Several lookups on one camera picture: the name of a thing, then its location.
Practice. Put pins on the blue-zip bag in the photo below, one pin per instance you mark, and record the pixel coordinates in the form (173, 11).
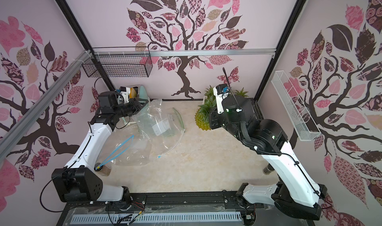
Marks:
(113, 154)

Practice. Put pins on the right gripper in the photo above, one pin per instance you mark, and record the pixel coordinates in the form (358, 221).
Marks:
(215, 120)

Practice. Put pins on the black wire wall basket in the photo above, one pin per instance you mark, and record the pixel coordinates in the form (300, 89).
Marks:
(120, 64)

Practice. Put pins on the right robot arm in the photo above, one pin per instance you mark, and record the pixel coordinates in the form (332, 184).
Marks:
(296, 194)

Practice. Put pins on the white vent strip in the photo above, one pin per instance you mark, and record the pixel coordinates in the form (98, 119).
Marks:
(153, 218)

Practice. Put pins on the white wire wall shelf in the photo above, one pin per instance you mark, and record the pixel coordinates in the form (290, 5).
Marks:
(288, 90)

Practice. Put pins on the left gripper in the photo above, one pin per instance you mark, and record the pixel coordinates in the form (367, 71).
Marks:
(136, 104)

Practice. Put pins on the brown spice jar left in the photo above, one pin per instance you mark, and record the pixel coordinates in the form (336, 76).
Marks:
(103, 170)

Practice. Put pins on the aluminium rail left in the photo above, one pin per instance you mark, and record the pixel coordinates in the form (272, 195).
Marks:
(21, 127)

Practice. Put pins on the brown spice jar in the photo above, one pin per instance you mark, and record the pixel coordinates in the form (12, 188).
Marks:
(268, 169)
(103, 170)

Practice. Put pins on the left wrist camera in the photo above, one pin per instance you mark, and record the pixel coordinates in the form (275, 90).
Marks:
(123, 94)

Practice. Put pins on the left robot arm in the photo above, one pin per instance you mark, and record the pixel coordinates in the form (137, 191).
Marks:
(77, 180)

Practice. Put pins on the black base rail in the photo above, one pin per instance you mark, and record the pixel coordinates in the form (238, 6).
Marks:
(183, 202)

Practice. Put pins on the zip bag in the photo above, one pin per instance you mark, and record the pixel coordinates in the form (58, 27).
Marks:
(163, 142)

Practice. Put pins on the mint green toaster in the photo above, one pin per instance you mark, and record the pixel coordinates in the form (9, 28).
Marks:
(140, 92)

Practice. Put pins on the aluminium rail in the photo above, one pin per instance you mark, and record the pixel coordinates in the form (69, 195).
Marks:
(21, 127)
(193, 52)

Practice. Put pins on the aluminium rail back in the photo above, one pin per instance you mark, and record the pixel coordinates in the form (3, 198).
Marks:
(193, 52)

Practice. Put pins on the pineapple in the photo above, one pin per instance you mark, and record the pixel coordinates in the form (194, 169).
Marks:
(241, 93)
(209, 93)
(203, 113)

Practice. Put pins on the brown spice jar right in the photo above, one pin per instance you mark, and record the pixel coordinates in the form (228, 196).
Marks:
(268, 169)

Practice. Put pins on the green-zip bag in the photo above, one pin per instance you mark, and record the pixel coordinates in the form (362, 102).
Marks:
(156, 120)

